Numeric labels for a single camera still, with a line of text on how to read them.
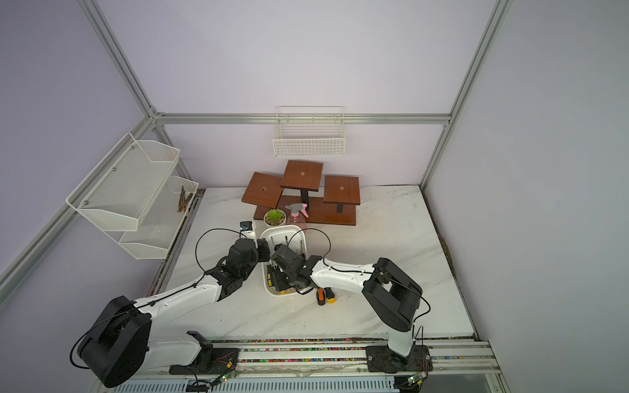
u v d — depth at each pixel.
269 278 0.85
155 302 0.47
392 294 0.47
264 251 0.78
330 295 0.84
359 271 0.51
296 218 0.97
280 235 0.91
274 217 0.98
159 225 0.93
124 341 0.41
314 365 0.73
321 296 0.84
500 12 0.68
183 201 0.98
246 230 0.75
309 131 0.95
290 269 0.66
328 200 0.96
